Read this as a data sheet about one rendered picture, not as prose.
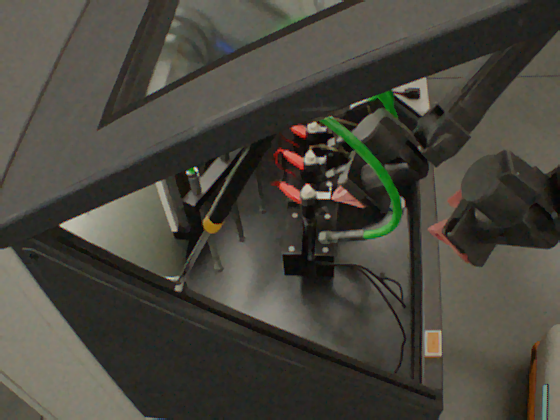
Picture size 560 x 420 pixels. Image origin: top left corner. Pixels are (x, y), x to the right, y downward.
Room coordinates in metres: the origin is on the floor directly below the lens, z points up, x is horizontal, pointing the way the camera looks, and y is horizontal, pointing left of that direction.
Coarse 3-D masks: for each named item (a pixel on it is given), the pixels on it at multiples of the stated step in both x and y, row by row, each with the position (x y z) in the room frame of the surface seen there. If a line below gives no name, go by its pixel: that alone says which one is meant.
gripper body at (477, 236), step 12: (468, 216) 0.40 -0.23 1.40; (480, 216) 0.39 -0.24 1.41; (456, 228) 0.39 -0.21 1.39; (468, 228) 0.39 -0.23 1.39; (480, 228) 0.38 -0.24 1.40; (492, 228) 0.37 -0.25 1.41; (456, 240) 0.38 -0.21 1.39; (468, 240) 0.38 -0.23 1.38; (480, 240) 0.38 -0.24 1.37; (492, 240) 0.37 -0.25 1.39; (504, 240) 0.35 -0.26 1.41; (468, 252) 0.37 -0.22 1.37; (480, 252) 0.37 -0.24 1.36; (480, 264) 0.36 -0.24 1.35
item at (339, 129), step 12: (324, 120) 0.59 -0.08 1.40; (336, 132) 0.58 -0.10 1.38; (348, 132) 0.58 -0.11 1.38; (360, 144) 0.56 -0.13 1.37; (372, 156) 0.56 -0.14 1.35; (192, 168) 0.73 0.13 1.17; (372, 168) 0.55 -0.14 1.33; (384, 180) 0.54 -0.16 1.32; (396, 192) 0.53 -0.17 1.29; (396, 204) 0.53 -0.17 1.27; (396, 216) 0.52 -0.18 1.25; (384, 228) 0.54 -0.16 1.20
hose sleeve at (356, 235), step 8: (328, 232) 0.60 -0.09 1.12; (336, 232) 0.59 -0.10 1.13; (344, 232) 0.58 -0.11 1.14; (352, 232) 0.57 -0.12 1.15; (360, 232) 0.56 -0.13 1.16; (328, 240) 0.58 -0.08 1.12; (336, 240) 0.58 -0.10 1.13; (344, 240) 0.57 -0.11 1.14; (352, 240) 0.56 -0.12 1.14; (360, 240) 0.55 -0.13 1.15
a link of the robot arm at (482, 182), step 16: (480, 160) 0.40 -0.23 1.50; (496, 160) 0.39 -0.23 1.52; (512, 160) 0.38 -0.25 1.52; (464, 176) 0.40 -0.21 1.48; (480, 176) 0.38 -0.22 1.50; (496, 176) 0.37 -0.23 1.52; (512, 176) 0.36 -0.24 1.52; (528, 176) 0.37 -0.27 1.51; (544, 176) 0.38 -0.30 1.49; (464, 192) 0.38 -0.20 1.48; (480, 192) 0.36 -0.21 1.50; (496, 192) 0.35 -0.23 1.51; (512, 192) 0.36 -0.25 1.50; (528, 192) 0.35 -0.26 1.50; (544, 192) 0.35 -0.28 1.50; (480, 208) 0.36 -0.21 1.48; (496, 208) 0.35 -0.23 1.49; (512, 208) 0.35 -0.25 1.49; (544, 208) 0.34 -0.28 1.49; (496, 224) 0.35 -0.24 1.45; (512, 224) 0.34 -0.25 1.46
